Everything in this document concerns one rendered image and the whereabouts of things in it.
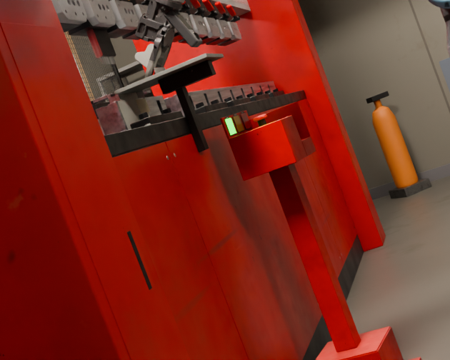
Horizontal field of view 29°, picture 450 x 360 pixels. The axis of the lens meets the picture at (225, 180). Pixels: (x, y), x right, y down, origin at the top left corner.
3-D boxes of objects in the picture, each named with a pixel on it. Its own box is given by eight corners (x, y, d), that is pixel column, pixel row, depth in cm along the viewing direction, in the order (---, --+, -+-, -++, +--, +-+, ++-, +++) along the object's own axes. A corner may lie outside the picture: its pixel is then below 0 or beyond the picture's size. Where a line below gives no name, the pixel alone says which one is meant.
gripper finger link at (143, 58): (130, 73, 229) (143, 41, 229) (150, 81, 228) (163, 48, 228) (126, 71, 226) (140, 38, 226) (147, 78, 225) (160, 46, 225)
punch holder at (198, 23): (198, 33, 317) (183, -9, 316) (178, 43, 319) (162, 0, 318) (209, 35, 331) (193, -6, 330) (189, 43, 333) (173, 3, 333)
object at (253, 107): (59, 172, 147) (49, 147, 147) (-43, 212, 152) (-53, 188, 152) (306, 98, 436) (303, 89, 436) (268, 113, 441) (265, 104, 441)
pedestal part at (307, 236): (356, 348, 238) (287, 163, 236) (336, 353, 240) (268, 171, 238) (361, 340, 243) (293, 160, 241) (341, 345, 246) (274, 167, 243)
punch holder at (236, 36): (235, 38, 375) (221, 2, 374) (217, 45, 377) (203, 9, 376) (242, 38, 389) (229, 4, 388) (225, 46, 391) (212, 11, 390)
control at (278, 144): (296, 162, 227) (272, 98, 226) (243, 181, 234) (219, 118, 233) (316, 151, 246) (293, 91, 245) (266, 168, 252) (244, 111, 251)
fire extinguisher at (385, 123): (436, 181, 592) (400, 85, 589) (427, 191, 566) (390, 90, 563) (396, 194, 605) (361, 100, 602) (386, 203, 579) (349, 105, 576)
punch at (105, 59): (106, 62, 226) (92, 28, 226) (98, 65, 227) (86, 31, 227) (118, 62, 236) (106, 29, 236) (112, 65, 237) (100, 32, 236)
